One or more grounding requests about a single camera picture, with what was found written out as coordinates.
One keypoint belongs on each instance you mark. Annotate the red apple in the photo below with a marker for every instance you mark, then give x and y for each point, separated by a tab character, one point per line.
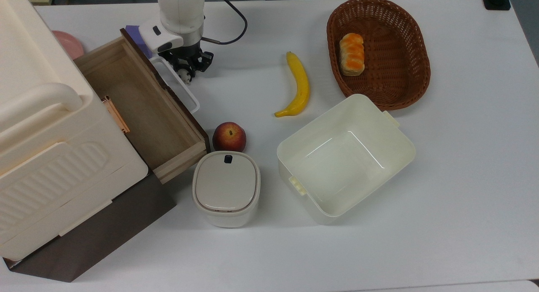
229	137

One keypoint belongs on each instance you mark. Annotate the purple cube block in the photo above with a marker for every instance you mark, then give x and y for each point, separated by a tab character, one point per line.
134	33

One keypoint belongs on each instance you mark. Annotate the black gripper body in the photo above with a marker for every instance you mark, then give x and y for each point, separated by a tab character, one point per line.
187	52

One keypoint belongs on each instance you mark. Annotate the yellow banana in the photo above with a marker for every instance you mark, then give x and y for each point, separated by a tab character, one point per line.
301	85

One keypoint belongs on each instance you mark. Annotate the cream plastic storage box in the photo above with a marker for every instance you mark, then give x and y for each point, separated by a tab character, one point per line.
46	148

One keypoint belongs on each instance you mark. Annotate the white square plastic bin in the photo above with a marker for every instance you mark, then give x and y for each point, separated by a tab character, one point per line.
345	157

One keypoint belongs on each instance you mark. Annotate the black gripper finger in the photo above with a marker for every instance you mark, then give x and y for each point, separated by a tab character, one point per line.
205	61
172	62

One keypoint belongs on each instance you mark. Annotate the small cream lidded trash can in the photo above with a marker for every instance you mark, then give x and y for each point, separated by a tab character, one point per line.
226	186

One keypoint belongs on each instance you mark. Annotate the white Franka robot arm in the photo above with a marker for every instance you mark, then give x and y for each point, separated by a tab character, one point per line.
181	14

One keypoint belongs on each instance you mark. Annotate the pink plate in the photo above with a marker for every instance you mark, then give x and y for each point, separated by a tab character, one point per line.
67	43

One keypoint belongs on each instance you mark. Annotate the brown oval wicker basket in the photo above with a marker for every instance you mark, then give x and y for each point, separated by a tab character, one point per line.
391	73

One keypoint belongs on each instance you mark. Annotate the orange glazed bread loaf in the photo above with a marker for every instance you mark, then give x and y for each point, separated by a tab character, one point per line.
352	54

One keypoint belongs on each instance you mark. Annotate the dark brown cabinet base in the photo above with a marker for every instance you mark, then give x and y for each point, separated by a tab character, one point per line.
97	237

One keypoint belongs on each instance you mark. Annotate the copper latch strip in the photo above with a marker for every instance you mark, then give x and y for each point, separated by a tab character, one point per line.
116	115

